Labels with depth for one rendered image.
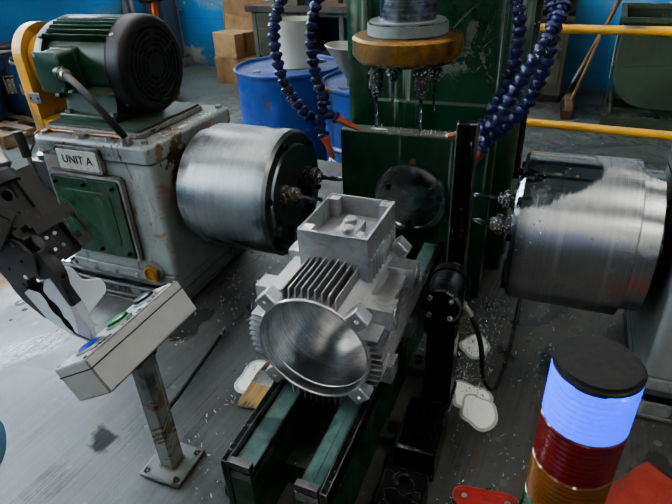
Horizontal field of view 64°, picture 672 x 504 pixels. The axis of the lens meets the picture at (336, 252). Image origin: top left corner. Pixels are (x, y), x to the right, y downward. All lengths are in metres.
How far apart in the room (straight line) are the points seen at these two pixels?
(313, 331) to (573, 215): 0.42
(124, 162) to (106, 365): 0.51
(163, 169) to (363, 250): 0.52
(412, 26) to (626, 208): 0.41
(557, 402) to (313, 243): 0.40
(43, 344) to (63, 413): 0.22
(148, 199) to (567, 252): 0.75
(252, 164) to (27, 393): 0.57
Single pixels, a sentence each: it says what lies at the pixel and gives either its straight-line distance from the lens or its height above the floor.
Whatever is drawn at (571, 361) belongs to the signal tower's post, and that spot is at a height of 1.22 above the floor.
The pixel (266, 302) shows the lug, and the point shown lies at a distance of 0.70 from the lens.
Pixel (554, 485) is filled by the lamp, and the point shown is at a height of 1.11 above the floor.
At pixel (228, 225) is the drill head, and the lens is 1.02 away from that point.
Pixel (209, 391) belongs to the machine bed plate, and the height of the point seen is 0.80.
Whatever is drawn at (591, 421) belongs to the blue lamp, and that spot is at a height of 1.19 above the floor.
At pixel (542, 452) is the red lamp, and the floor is 1.13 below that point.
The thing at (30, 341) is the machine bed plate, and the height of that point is 0.80.
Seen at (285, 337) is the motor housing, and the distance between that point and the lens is 0.78.
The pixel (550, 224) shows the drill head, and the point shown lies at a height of 1.10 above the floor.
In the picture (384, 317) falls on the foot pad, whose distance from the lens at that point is 0.67.
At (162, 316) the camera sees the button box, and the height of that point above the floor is 1.06.
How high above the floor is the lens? 1.48
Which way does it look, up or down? 31 degrees down
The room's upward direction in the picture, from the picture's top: 3 degrees counter-clockwise
